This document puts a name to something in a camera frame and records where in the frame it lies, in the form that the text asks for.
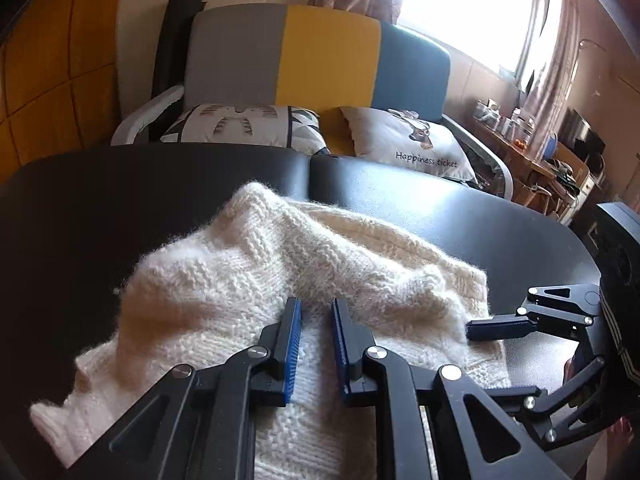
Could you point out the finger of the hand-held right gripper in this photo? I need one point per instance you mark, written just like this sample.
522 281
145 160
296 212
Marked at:
505 329
560 400

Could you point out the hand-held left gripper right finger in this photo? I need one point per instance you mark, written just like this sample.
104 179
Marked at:
341 355

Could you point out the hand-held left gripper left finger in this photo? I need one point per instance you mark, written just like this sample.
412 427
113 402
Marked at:
292 350

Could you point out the white knit sweater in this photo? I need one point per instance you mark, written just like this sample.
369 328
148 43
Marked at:
260 280

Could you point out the person's right hand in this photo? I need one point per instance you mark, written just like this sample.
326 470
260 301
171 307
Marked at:
571 367

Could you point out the white small cabinet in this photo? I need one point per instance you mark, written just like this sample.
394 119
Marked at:
580 195

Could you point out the wooden desk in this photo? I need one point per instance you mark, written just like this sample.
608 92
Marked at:
540 170

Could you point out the black appliance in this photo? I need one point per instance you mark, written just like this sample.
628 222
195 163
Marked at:
585 135

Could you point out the blue bag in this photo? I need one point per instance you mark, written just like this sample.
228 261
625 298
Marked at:
550 147

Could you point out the cluster of glass jars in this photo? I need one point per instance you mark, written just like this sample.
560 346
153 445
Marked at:
505 122

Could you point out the deer print pillow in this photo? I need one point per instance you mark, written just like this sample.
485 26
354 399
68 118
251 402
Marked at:
415 142

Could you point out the triangle pattern pillow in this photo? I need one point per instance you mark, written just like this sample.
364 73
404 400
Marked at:
240 125

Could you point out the pink patterned curtain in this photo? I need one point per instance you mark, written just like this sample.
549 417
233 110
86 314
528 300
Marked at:
550 55

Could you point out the grey yellow blue sofa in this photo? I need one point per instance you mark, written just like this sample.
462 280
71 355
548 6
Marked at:
320 60

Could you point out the large barred window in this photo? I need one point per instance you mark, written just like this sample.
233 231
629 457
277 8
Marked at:
465 10

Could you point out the black upright roll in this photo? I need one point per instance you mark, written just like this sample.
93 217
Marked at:
172 45

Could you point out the brown wooden wardrobe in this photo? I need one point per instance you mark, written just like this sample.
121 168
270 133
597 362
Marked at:
55 70

